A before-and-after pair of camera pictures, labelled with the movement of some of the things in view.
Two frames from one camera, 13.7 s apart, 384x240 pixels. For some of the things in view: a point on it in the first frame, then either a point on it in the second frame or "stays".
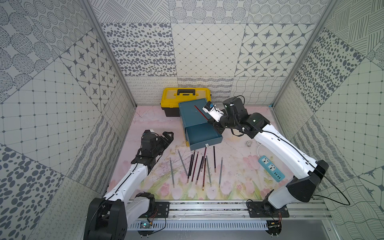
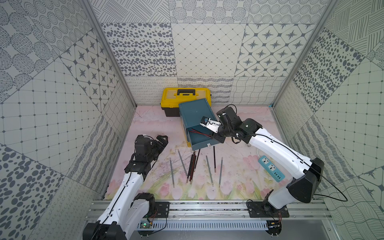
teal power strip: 271,168 stays
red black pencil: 195,106 -> 202,134
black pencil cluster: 196,181 -> 196,160
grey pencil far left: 171,172 stays
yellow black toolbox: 171,97 stays
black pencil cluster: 190,169 stays
